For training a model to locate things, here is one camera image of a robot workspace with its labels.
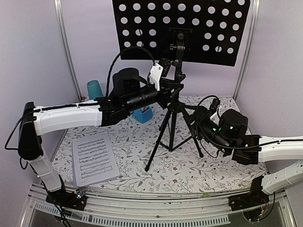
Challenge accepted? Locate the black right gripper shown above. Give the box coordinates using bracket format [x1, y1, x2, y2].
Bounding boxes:
[181, 104, 231, 154]

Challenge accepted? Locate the black music stand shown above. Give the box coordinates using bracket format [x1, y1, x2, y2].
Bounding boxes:
[111, 0, 251, 172]

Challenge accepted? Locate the sheet music booklet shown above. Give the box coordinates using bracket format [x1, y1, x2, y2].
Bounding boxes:
[72, 132, 119, 188]

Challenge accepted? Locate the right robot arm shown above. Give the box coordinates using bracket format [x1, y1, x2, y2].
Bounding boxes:
[190, 106, 303, 211]

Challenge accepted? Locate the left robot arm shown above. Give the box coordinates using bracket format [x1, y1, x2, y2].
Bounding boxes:
[16, 66, 184, 210]

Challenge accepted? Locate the blue metronome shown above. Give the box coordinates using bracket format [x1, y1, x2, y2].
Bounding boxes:
[132, 106, 153, 124]

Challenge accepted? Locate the floral table mat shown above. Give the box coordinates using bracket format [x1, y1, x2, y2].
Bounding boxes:
[52, 104, 267, 193]

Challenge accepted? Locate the teal ceramic vase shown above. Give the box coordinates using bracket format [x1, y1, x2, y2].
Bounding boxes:
[87, 80, 103, 100]

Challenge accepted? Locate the green tape piece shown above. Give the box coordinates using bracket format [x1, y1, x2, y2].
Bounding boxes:
[200, 193, 211, 198]

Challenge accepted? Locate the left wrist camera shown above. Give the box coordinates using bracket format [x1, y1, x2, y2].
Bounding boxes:
[147, 58, 171, 91]

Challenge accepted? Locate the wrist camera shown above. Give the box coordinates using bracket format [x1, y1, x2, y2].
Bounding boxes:
[147, 58, 171, 91]
[209, 98, 220, 120]

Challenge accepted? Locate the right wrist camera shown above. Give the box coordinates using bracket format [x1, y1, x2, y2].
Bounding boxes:
[209, 98, 220, 120]

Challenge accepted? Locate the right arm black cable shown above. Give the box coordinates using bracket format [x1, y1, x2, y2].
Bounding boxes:
[195, 95, 280, 159]

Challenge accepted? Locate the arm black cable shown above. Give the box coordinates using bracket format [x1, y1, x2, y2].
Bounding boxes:
[106, 46, 157, 97]
[195, 95, 280, 159]

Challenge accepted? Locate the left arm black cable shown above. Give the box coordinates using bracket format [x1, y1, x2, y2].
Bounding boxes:
[106, 46, 157, 97]

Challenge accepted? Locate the aluminium frame post right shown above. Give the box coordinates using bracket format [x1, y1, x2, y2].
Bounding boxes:
[233, 0, 260, 101]

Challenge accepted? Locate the aluminium front rail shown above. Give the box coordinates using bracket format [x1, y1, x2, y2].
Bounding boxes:
[20, 183, 296, 227]

